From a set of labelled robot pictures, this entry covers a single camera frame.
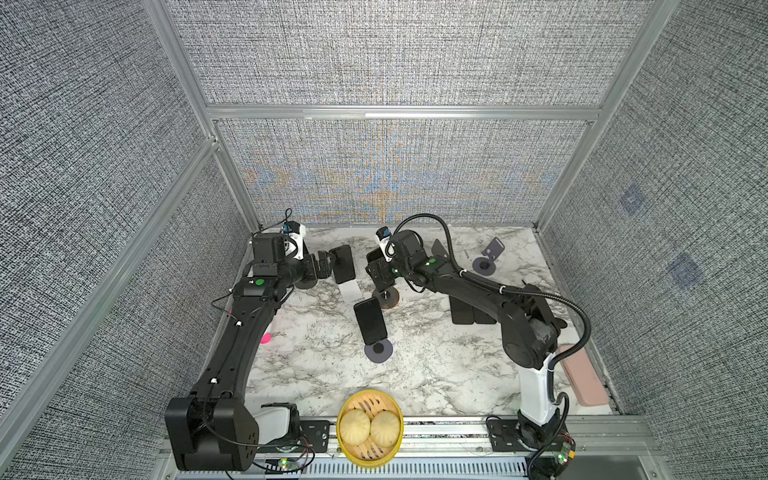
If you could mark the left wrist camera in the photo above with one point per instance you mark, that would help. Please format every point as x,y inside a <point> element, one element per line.
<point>294,242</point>

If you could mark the wooden base stand front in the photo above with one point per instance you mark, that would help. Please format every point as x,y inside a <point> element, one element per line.
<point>439,247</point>

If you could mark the dark grey round stand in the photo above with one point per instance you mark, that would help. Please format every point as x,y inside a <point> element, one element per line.
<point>308,282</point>

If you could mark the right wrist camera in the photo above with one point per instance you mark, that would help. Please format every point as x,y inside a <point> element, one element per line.
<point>386,249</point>

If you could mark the white phone stand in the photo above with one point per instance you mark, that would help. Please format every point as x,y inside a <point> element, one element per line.
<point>350,292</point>

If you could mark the right steamed bun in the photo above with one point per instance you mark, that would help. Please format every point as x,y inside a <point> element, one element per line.
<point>385,429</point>

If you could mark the wooden base stand back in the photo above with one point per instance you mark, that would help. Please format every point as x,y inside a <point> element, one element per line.
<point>388,298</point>

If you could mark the pink rectangular case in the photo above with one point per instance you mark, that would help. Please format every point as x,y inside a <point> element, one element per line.
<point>584,380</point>

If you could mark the wooden base stand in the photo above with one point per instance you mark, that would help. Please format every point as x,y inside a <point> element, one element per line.
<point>388,298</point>
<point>439,247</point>

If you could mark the yellow bamboo steamer basket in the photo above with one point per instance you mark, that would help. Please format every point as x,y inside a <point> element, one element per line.
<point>369,455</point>

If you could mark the steamed bun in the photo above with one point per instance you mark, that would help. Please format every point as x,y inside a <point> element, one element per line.
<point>354,428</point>
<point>385,429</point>

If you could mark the aluminium frame rail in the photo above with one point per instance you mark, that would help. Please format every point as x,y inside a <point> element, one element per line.
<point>607,447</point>

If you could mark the purple round stand front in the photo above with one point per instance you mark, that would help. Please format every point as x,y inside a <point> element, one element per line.
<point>379,352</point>

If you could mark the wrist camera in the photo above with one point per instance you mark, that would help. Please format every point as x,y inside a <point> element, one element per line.
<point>386,249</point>
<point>294,242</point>

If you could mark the purple round stand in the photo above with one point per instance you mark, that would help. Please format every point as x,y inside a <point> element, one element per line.
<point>379,352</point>
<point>485,264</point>

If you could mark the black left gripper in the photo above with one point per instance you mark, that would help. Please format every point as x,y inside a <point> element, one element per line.
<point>323,267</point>

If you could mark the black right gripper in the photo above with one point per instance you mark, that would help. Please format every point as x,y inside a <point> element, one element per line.
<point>374,272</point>

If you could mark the purple round stand right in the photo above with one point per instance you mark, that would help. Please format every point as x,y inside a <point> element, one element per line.
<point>485,264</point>

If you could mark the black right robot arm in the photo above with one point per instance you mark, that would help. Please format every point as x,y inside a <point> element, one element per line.
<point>529,329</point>

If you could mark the black phone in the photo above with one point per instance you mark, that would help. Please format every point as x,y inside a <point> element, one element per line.
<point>378,269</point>
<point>482,318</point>
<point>343,266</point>
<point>461,312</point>
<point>370,320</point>

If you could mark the left steamed bun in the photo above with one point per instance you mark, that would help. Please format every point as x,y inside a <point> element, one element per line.
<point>354,428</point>

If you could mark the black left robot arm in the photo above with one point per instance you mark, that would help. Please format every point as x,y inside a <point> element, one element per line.
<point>210,428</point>

